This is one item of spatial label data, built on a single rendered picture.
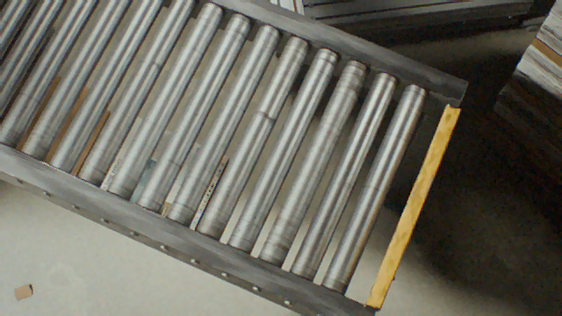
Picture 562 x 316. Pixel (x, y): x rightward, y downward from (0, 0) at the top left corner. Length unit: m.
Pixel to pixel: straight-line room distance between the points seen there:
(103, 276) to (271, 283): 0.95
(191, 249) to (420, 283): 0.98
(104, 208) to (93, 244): 0.83
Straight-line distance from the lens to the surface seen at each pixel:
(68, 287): 2.46
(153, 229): 1.61
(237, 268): 1.58
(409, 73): 1.72
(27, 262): 2.50
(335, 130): 1.66
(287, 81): 1.70
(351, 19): 2.40
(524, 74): 2.14
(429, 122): 1.86
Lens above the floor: 2.36
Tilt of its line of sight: 72 degrees down
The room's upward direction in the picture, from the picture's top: 1 degrees clockwise
